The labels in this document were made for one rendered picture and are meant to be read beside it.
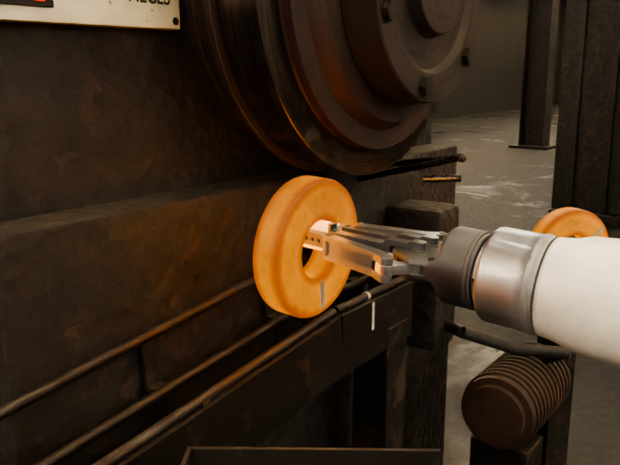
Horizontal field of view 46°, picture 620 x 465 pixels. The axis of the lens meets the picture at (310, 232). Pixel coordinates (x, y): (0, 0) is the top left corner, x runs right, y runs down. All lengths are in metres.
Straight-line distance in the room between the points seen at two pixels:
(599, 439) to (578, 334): 1.64
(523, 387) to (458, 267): 0.59
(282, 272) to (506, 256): 0.23
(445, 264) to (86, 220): 0.35
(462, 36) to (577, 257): 0.45
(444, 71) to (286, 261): 0.34
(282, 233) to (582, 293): 0.29
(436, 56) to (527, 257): 0.38
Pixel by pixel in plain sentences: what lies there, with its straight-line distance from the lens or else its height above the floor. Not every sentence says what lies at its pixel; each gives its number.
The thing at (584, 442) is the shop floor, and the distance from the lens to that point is 2.23.
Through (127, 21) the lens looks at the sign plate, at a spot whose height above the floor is 1.07.
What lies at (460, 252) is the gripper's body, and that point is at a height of 0.86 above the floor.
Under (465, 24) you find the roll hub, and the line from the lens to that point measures 1.00.
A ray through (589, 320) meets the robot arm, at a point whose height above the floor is 0.82.
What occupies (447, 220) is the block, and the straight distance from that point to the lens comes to 1.17.
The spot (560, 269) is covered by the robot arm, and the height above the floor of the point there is 0.86.
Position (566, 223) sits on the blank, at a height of 0.76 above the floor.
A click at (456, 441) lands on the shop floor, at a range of 2.14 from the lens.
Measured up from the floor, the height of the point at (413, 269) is 0.83.
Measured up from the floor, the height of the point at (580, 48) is 1.14.
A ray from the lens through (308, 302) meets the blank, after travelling 0.78.
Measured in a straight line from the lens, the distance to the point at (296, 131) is 0.82.
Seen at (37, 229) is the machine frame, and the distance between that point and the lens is 0.72.
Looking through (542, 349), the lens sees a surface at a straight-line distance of 1.28.
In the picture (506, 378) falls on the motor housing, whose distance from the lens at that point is 1.23.
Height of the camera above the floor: 1.02
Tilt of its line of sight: 13 degrees down
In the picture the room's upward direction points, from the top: straight up
